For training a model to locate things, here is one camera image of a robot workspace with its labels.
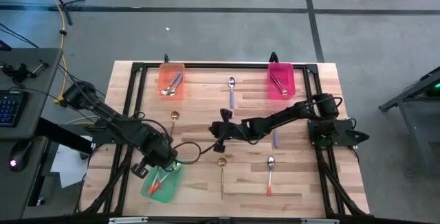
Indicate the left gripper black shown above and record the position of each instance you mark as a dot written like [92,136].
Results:
[159,152]

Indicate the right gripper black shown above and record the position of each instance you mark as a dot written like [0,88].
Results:
[225,131]

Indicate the gold spoon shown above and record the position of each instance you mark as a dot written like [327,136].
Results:
[222,162]
[275,81]
[174,115]

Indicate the gold silverware piece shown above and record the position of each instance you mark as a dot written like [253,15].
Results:
[284,92]

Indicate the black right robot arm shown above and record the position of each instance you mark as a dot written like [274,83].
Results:
[275,119]

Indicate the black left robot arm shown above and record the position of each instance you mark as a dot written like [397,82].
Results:
[103,114]

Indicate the teal green plastic bin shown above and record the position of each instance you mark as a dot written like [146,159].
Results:
[168,189]

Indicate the white light strip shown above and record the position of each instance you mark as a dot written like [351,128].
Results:
[129,220]
[319,221]

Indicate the white paper sheet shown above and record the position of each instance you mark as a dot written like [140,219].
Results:
[68,165]

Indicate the orange plastic bin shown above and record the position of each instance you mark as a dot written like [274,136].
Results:
[163,76]

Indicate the pink plastic bin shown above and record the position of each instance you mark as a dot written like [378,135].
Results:
[288,79]

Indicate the black computer mouse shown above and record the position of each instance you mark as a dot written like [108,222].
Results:
[20,155]

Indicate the grey side desk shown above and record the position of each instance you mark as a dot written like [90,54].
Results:
[38,86]

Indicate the black backlit keyboard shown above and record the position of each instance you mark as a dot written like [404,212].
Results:
[10,109]

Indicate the black tripod stand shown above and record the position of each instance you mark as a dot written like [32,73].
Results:
[67,11]

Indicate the grey metal table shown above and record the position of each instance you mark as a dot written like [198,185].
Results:
[405,95]

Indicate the black aluminium table frame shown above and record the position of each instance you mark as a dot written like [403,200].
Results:
[223,65]

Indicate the black clamp mount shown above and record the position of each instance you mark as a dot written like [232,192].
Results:
[19,72]

